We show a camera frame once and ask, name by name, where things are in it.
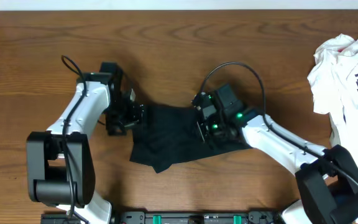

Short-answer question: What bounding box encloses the black polo shirt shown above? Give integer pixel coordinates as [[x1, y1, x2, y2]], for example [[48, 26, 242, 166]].
[[130, 105, 250, 173]]

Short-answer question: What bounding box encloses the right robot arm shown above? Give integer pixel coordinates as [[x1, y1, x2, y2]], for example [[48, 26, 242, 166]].
[[192, 90, 358, 223]]

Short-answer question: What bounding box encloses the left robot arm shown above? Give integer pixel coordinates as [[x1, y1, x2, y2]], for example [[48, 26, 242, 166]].
[[26, 67, 143, 223]]

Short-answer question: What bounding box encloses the white t-shirt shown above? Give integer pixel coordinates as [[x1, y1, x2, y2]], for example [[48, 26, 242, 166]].
[[307, 34, 358, 166]]

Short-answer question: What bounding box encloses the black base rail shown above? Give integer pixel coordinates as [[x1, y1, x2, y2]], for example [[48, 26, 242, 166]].
[[40, 210, 279, 224]]

